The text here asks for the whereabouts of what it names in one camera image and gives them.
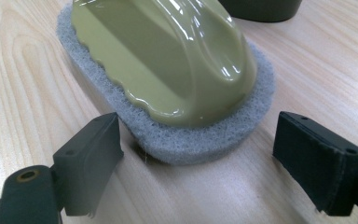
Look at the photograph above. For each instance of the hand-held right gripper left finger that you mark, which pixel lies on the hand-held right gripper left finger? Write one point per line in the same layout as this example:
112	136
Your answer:
87	168

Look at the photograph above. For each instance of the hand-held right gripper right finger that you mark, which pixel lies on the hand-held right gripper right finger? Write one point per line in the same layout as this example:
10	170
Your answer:
317	168

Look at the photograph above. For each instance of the dark green container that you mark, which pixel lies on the dark green container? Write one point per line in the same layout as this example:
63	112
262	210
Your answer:
261	9

